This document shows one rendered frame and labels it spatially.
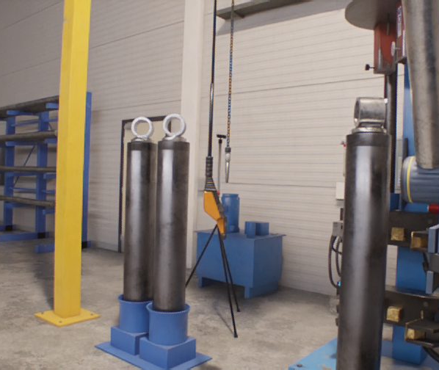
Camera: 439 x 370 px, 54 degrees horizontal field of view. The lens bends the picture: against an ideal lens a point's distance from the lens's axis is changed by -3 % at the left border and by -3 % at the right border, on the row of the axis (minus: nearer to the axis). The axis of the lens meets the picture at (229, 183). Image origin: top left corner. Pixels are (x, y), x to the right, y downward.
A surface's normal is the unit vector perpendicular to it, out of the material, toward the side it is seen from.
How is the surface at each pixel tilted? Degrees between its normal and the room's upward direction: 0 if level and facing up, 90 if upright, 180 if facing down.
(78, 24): 90
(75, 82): 90
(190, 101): 90
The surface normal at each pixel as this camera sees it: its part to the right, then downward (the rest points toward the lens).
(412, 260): -0.62, -0.01
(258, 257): 0.78, 0.04
